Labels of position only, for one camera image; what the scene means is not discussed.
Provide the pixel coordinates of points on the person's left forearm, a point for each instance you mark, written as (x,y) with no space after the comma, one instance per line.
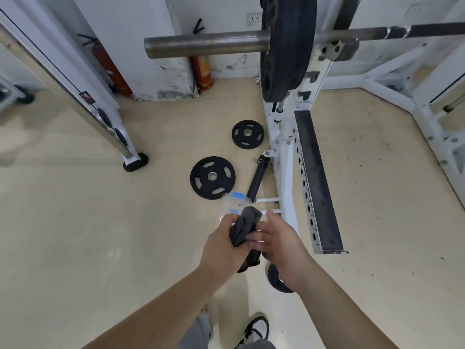
(156,312)

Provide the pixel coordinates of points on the black white sneaker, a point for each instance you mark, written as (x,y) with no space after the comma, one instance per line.
(256,328)

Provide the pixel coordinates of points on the white machine leg black foot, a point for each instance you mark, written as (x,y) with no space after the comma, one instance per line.
(65,83)

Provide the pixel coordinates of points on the red fire extinguisher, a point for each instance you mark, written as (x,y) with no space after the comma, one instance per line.
(201,72)

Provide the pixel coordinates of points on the chrome guide rod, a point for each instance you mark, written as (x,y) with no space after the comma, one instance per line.
(280,103)

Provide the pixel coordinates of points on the steel barbell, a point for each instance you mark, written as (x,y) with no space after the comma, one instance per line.
(203,43)

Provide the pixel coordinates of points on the grey microfibre cloth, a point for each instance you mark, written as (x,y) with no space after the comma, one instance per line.
(245,221)

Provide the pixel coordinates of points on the white power rack frame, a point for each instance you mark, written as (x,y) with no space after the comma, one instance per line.
(287,167)

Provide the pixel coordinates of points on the clear plastic box blue clips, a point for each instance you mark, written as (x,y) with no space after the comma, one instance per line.
(232,203)

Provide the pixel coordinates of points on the black weight plate chrome hub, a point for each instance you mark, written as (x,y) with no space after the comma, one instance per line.
(276,281)

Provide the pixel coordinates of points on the person's right forearm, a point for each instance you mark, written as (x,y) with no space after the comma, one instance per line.
(341,316)

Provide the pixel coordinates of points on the small black weight plate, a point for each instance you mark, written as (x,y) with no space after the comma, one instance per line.
(239,141)

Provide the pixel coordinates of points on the person's grey trouser leg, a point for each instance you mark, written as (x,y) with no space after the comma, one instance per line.
(261,345)
(196,332)

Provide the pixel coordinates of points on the black padded roller bar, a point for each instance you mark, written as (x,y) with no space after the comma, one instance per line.
(256,181)

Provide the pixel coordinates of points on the person's right hand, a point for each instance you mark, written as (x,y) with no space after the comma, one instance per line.
(287,254)

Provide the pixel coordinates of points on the white wall socket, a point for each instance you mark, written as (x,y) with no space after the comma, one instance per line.
(254,18)

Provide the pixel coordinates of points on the black bumper plate on barbell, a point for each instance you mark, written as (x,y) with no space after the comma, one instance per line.
(290,43)

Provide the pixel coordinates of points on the large black weight plate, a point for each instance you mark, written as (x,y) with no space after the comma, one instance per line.
(203,187)

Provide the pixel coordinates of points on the person's left hand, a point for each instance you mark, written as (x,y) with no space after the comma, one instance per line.
(218,254)

